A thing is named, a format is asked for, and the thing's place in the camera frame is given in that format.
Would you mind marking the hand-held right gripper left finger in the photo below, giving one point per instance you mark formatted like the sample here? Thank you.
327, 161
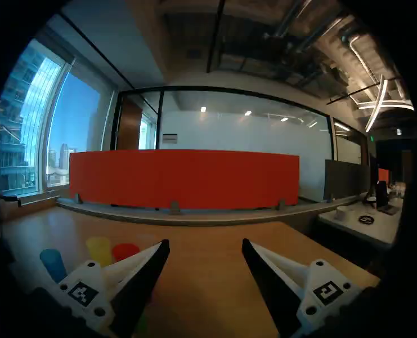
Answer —
99, 281

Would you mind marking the grey desk screen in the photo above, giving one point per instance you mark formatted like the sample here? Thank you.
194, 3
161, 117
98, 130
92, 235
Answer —
347, 180

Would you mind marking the blue plastic cup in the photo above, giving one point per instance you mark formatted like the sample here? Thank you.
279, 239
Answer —
54, 264

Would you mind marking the white neighbouring desk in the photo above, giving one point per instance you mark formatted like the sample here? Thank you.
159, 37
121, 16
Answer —
361, 225

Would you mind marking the yellow plastic cup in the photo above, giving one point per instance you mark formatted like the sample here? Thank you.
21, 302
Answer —
100, 250

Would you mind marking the red plastic cup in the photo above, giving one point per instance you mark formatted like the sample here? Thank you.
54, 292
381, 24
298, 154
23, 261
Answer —
123, 252

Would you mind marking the red desk screen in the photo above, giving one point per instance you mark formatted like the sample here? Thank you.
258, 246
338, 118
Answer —
183, 179

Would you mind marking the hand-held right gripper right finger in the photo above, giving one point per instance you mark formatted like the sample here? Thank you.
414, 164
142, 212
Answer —
313, 285

